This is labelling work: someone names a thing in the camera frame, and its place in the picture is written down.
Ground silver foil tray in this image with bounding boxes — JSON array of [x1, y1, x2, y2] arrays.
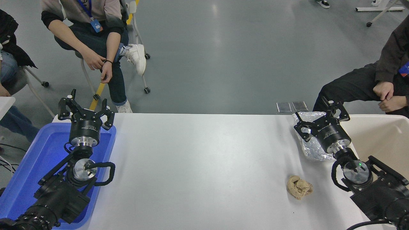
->
[[292, 111, 336, 161]]

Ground floor cable bundle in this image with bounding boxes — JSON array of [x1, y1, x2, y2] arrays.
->
[[0, 156, 17, 174]]

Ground white wheeled stand base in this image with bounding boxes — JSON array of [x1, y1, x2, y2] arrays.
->
[[356, 0, 405, 27]]

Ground black floor cable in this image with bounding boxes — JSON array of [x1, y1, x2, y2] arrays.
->
[[0, 143, 28, 153]]

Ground small white table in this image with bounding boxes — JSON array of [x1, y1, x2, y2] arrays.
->
[[0, 97, 16, 120]]

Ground crumpled tan paper ball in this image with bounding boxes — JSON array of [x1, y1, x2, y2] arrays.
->
[[286, 175, 313, 200]]

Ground person's right hand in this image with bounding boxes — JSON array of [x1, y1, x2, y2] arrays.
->
[[82, 51, 106, 71]]

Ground person's hand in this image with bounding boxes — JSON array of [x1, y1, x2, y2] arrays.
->
[[373, 81, 394, 101], [378, 96, 408, 113]]

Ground blue plastic tray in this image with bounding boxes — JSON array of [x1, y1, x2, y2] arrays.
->
[[0, 122, 117, 230]]

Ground grey wheeled chair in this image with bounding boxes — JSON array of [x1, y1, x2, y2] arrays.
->
[[3, 65, 55, 118]]

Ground large pale bin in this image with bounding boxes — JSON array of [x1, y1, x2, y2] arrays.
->
[[338, 114, 409, 182]]

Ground person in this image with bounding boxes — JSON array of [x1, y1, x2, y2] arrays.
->
[[313, 14, 409, 119], [41, 0, 147, 114], [0, 9, 40, 142]]

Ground person's left hand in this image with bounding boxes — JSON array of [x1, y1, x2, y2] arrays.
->
[[100, 61, 113, 84]]

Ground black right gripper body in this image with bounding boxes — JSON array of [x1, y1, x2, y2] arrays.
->
[[312, 121, 352, 154]]

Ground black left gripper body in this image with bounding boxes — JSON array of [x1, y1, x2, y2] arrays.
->
[[69, 110, 103, 141]]

